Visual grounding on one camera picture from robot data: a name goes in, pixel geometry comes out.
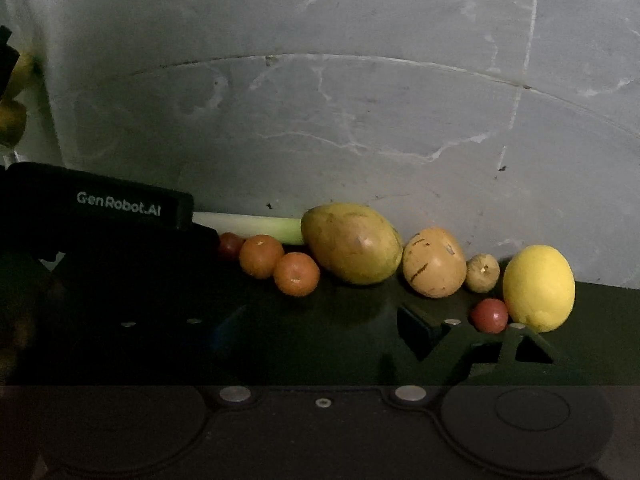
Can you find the large yellow-green mango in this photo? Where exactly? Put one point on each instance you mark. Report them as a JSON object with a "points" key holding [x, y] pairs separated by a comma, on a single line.
{"points": [[351, 244]]}

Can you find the small pale yellow fruit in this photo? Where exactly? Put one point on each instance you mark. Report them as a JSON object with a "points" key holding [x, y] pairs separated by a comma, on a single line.
{"points": [[482, 272]]}

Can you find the striped yellow pepino melon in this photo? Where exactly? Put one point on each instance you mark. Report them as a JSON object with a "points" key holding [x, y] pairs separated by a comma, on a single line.
{"points": [[434, 261]]}

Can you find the yellow-brown round object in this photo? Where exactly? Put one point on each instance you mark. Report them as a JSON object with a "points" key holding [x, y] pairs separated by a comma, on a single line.
{"points": [[11, 122], [17, 69]]}

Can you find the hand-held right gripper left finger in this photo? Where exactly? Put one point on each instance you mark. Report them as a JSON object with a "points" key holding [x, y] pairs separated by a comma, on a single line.
{"points": [[227, 332]]}

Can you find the orange tangerine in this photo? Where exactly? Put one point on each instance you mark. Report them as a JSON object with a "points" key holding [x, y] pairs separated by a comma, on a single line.
{"points": [[296, 273], [261, 256]]}

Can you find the small dark red fruit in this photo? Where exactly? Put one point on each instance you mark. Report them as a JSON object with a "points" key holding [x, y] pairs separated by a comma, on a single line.
{"points": [[230, 246], [490, 315]]}

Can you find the white green leek stalk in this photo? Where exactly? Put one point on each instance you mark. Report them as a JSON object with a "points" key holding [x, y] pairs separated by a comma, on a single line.
{"points": [[250, 227]]}

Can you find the dark object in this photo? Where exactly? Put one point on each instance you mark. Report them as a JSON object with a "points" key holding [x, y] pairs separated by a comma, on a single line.
{"points": [[6, 60]]}

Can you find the yellow lemon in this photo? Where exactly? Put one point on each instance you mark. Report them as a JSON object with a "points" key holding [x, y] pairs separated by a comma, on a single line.
{"points": [[539, 288]]}

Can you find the black mat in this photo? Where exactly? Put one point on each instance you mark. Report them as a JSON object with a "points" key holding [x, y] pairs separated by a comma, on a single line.
{"points": [[325, 330]]}

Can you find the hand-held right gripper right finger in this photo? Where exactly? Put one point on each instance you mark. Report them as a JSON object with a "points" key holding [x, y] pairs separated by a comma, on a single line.
{"points": [[416, 332]]}

